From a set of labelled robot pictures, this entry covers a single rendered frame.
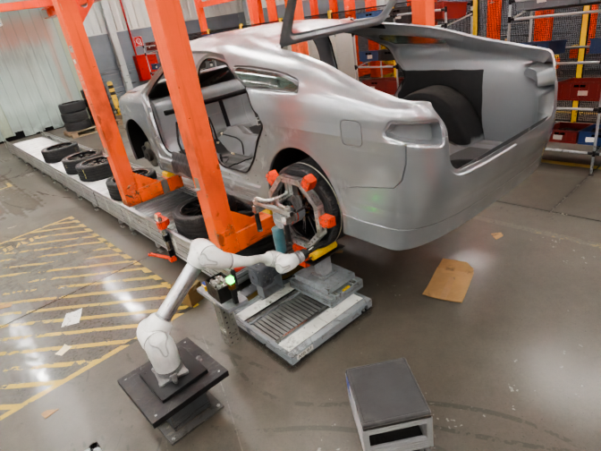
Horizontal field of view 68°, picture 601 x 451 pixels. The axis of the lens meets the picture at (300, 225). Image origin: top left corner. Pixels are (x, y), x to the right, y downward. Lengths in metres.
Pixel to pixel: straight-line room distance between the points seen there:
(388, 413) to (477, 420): 0.63
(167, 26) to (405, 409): 2.58
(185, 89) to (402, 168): 1.52
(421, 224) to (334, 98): 0.90
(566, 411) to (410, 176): 1.53
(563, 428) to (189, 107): 2.89
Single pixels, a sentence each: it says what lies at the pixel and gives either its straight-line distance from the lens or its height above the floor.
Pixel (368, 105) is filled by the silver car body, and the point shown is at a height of 1.63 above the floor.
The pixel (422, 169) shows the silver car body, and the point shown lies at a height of 1.28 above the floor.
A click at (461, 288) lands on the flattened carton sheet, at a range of 3.78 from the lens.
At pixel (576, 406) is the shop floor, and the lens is 3.04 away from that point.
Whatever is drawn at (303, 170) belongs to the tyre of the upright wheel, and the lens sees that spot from 3.12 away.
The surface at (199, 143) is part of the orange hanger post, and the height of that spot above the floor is 1.44.
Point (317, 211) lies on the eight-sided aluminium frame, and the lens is 3.03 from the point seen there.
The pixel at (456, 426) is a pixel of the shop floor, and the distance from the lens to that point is 2.82.
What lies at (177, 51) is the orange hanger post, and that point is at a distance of 3.14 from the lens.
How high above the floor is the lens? 2.17
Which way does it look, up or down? 26 degrees down
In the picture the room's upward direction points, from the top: 10 degrees counter-clockwise
